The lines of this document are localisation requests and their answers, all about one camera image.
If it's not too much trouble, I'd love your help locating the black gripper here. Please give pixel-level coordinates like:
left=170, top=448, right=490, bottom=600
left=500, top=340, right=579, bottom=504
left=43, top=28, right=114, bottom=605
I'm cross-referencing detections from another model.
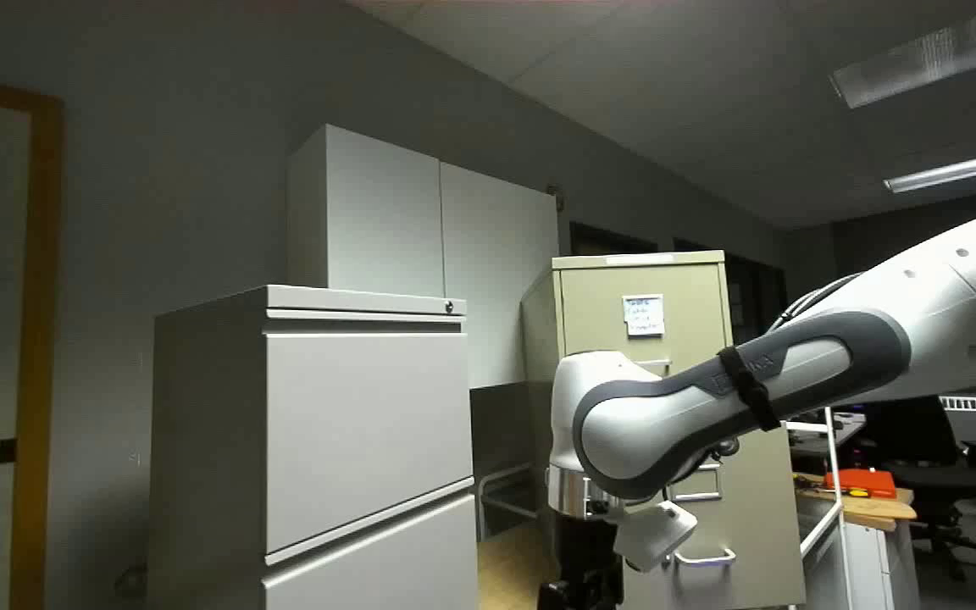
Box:
left=540, top=508, right=631, bottom=610

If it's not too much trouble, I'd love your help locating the beige filing cabinet drawer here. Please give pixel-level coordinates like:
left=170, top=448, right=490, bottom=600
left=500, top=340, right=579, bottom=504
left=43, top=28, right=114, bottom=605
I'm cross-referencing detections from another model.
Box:
left=621, top=425, right=811, bottom=610

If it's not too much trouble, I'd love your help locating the white paper label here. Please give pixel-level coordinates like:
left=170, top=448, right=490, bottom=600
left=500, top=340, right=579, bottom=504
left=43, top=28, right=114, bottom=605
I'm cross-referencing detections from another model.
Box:
left=621, top=292, right=672, bottom=343

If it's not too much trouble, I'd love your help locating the beige metal filing cabinet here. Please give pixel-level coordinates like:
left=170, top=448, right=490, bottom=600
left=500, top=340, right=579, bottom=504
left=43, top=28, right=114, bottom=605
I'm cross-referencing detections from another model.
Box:
left=518, top=247, right=737, bottom=610

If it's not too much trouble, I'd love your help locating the grey lateral filing cabinet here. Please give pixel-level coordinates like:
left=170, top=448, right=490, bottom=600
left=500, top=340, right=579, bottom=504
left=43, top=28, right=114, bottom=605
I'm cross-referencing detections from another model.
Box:
left=147, top=282, right=481, bottom=610

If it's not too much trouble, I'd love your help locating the orange tool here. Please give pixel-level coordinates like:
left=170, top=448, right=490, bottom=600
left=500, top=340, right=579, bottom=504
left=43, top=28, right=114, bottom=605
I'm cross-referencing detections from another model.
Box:
left=821, top=465, right=900, bottom=504

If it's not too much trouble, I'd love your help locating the wooden work table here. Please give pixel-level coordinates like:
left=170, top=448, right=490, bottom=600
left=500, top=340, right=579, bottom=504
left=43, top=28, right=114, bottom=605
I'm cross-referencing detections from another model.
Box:
left=794, top=470, right=923, bottom=535

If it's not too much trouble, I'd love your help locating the black office chair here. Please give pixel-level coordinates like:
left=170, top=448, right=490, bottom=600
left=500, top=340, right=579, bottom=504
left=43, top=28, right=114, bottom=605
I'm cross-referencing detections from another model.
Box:
left=898, top=452, right=976, bottom=582

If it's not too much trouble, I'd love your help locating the tall white storage cabinet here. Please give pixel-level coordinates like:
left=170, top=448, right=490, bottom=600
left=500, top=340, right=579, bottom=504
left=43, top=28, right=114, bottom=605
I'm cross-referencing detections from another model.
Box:
left=284, top=121, right=562, bottom=393

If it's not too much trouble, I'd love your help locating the narrow ceiling light strip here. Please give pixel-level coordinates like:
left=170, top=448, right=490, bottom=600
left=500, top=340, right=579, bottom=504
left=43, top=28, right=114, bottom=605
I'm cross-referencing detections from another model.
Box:
left=881, top=143, right=976, bottom=196

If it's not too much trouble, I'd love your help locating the wide ceiling light panel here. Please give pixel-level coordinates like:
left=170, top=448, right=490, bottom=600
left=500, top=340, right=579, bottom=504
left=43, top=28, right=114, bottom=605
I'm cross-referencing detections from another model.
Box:
left=827, top=0, right=976, bottom=112

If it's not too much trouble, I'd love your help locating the black velcro strap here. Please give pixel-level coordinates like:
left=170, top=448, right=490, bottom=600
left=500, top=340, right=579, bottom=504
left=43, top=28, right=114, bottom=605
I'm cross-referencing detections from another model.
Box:
left=716, top=346, right=783, bottom=436

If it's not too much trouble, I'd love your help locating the white metal tube frame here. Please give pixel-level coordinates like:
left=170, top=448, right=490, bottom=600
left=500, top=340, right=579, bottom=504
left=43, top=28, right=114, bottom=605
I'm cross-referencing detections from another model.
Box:
left=779, top=409, right=857, bottom=610

